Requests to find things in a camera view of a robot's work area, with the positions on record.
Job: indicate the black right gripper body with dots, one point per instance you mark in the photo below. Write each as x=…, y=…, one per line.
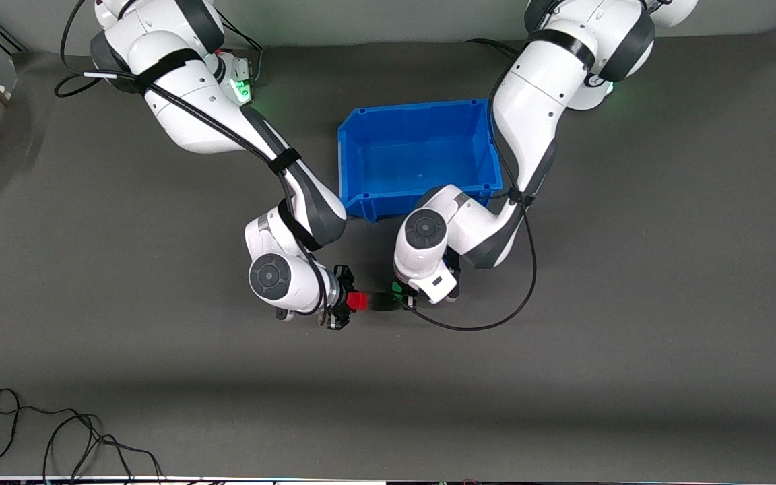
x=341, y=297

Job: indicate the small green cube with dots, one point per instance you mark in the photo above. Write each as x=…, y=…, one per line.
x=397, y=289

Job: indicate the small red cube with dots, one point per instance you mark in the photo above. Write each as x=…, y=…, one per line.
x=358, y=301

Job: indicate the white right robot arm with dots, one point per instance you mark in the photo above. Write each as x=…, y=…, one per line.
x=192, y=108

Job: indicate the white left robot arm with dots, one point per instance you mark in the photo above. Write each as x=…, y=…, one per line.
x=536, y=94

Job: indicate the small black cube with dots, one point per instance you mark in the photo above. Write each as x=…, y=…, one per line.
x=384, y=301

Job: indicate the blue plastic storage bin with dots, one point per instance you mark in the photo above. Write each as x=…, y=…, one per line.
x=422, y=151

